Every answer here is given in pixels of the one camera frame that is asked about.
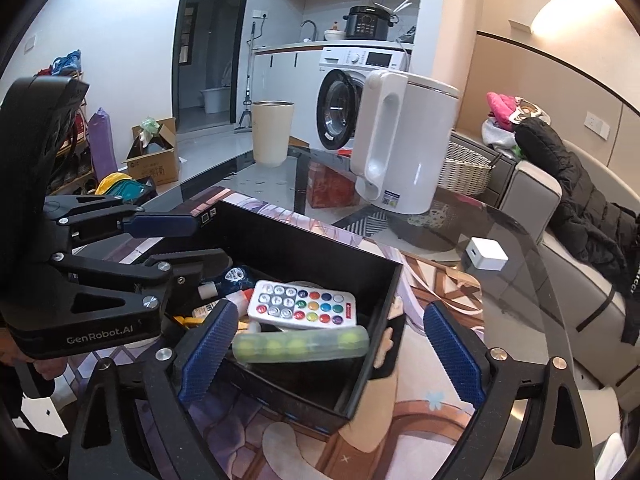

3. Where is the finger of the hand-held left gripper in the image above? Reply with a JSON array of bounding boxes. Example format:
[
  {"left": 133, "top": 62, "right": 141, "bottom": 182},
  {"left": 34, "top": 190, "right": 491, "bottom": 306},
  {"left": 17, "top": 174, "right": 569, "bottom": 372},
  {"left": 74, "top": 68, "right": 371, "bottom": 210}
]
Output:
[
  {"left": 44, "top": 195, "right": 201, "bottom": 251},
  {"left": 50, "top": 247, "right": 234, "bottom": 323}
]

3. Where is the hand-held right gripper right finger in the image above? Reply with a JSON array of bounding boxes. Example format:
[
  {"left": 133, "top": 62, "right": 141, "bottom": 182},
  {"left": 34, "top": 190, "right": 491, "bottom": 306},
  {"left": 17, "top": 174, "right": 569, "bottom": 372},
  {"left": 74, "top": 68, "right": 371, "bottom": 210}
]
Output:
[{"left": 422, "top": 302, "right": 593, "bottom": 480}]

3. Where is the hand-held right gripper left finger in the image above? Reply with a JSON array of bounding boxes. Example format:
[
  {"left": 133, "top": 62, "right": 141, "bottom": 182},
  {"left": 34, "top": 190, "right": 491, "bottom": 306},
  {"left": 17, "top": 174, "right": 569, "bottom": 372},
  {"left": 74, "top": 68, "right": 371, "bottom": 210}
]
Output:
[{"left": 67, "top": 302, "right": 240, "bottom": 480}]

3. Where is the blue bottle with white label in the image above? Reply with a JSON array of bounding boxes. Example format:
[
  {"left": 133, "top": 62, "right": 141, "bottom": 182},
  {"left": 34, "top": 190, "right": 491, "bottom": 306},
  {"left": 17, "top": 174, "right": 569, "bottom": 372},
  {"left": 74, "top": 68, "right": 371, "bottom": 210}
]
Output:
[{"left": 198, "top": 265, "right": 251, "bottom": 298}]

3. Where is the white tube with red cap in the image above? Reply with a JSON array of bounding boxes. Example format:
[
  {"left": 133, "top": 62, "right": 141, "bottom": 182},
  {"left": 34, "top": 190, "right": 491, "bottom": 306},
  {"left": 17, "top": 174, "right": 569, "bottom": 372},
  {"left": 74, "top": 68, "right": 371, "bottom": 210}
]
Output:
[{"left": 192, "top": 294, "right": 251, "bottom": 322}]

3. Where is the clear case of green balls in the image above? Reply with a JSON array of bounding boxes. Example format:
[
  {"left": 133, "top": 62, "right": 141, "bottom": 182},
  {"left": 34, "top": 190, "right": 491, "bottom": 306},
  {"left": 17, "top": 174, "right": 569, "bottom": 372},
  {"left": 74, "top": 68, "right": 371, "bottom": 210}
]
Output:
[{"left": 231, "top": 325, "right": 370, "bottom": 363}]

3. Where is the white remote with coloured buttons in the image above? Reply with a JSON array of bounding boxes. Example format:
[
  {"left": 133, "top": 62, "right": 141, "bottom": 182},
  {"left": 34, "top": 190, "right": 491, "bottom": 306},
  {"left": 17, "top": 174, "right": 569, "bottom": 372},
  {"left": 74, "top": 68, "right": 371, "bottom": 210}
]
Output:
[{"left": 248, "top": 280, "right": 357, "bottom": 331}]

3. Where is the black storage box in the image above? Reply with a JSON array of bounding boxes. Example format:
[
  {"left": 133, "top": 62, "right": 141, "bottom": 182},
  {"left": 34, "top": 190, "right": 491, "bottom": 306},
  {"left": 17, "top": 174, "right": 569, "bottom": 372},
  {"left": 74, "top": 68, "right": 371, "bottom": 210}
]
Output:
[{"left": 165, "top": 200, "right": 405, "bottom": 433}]

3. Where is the person's left hand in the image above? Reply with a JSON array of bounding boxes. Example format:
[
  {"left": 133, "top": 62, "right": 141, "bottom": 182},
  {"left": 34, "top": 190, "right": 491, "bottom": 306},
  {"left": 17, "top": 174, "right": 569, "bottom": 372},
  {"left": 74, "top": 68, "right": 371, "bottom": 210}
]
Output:
[{"left": 0, "top": 325, "right": 68, "bottom": 383}]

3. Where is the teal bag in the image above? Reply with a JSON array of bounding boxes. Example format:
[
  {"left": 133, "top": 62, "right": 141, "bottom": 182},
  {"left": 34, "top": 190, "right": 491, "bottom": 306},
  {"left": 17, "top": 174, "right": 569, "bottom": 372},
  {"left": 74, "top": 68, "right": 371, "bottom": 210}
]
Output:
[{"left": 107, "top": 180, "right": 151, "bottom": 201}]

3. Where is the shoe rack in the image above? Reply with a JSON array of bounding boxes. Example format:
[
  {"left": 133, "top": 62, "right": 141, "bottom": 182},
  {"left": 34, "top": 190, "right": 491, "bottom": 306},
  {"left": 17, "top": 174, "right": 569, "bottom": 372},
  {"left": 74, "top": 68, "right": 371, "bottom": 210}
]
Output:
[{"left": 30, "top": 50, "right": 98, "bottom": 196}]

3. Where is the cardboard box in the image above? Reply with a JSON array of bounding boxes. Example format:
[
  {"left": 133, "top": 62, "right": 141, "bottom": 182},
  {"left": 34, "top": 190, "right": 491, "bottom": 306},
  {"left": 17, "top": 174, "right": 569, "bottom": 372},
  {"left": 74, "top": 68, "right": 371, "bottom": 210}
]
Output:
[{"left": 124, "top": 117, "right": 181, "bottom": 186}]

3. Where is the yellow bag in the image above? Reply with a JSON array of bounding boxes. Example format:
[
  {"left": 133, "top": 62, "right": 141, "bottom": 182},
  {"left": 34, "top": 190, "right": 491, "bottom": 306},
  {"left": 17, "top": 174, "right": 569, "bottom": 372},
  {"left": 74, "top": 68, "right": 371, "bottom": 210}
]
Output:
[{"left": 95, "top": 172, "right": 131, "bottom": 196}]

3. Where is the purple yoga mat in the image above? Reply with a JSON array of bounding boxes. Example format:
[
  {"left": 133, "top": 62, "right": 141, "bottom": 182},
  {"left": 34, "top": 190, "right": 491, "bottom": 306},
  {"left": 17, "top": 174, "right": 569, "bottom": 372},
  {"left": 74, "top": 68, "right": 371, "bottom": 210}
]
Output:
[{"left": 87, "top": 106, "right": 118, "bottom": 181}]

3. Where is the printed desk mat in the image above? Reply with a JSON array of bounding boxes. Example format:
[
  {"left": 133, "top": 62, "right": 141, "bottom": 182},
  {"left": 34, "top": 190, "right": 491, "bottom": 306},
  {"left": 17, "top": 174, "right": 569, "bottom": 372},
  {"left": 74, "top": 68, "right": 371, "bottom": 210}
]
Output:
[{"left": 65, "top": 185, "right": 501, "bottom": 480}]

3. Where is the white cube charger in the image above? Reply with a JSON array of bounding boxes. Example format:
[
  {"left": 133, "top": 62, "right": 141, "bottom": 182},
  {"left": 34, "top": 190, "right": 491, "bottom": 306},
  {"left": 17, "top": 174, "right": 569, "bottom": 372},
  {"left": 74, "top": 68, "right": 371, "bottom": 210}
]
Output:
[{"left": 462, "top": 237, "right": 509, "bottom": 273}]

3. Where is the white bucket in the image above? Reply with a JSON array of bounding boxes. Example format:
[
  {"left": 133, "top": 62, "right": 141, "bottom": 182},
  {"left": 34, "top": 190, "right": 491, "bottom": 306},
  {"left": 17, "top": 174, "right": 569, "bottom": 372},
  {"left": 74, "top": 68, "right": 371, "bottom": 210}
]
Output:
[{"left": 201, "top": 86, "right": 231, "bottom": 114}]

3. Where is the mop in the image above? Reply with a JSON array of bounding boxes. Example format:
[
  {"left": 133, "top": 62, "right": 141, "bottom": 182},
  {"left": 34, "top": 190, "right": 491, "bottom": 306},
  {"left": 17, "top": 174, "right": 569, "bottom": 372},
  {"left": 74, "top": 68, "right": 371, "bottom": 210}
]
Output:
[{"left": 235, "top": 22, "right": 257, "bottom": 133}]

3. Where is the cream tumbler cup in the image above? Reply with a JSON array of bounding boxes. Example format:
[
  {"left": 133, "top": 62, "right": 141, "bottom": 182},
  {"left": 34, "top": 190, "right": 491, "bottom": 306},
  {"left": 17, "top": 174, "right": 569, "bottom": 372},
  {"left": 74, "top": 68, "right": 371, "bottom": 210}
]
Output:
[{"left": 251, "top": 101, "right": 296, "bottom": 167}]

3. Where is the wicker basket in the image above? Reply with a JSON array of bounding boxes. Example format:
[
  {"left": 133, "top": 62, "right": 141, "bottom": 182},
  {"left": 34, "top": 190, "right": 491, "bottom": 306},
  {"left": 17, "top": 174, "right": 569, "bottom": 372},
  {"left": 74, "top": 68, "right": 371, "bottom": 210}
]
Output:
[{"left": 439, "top": 140, "right": 493, "bottom": 195}]

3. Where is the beige sofa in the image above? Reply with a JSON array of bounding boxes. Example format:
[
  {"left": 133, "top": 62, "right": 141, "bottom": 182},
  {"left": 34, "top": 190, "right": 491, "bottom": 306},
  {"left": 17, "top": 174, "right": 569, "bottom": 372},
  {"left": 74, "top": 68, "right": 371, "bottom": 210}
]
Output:
[{"left": 480, "top": 130, "right": 640, "bottom": 401}]

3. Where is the white kitchen counter cabinet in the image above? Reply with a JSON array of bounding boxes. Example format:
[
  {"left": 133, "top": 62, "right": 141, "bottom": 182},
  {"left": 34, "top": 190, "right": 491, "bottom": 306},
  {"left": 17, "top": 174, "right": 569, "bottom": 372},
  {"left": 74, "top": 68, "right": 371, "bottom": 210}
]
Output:
[{"left": 252, "top": 40, "right": 323, "bottom": 103}]

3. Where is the black puffer jacket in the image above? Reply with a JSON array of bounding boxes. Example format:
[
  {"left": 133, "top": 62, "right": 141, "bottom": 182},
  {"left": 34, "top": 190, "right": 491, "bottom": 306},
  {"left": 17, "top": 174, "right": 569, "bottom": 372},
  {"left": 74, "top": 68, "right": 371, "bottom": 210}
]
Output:
[{"left": 515, "top": 117, "right": 640, "bottom": 346}]

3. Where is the white electric kettle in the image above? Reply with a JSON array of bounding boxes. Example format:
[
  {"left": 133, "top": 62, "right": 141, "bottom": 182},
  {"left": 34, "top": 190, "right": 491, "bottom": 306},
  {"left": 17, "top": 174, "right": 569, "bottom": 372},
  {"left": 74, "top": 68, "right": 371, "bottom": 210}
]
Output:
[{"left": 350, "top": 70, "right": 461, "bottom": 215}]

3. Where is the pink clothing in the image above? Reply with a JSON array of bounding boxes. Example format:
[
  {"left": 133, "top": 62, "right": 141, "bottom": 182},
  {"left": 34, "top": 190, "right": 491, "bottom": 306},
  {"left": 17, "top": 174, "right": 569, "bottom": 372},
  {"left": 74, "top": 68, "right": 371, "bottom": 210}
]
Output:
[{"left": 486, "top": 91, "right": 521, "bottom": 128}]

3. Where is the printed cloth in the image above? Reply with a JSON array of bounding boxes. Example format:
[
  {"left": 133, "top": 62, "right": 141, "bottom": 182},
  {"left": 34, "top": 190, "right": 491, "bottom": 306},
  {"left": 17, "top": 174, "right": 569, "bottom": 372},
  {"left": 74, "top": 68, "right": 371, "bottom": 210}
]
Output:
[{"left": 507, "top": 97, "right": 551, "bottom": 126}]

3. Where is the white washing machine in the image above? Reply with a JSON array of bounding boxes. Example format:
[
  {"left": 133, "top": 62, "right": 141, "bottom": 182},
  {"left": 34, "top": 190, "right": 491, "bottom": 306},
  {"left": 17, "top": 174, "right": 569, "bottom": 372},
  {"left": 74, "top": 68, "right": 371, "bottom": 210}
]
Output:
[{"left": 316, "top": 46, "right": 408, "bottom": 152}]

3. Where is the black pressure cooker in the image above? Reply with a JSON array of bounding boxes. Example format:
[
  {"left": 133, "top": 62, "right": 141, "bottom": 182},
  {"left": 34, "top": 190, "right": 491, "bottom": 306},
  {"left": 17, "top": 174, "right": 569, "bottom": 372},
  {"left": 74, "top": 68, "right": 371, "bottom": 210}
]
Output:
[{"left": 345, "top": 5, "right": 391, "bottom": 39}]

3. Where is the wall socket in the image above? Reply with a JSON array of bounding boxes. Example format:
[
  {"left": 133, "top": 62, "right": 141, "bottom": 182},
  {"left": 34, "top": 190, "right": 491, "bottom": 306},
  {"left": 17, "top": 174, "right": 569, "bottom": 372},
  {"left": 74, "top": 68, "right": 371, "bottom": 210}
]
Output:
[{"left": 585, "top": 112, "right": 612, "bottom": 141}]

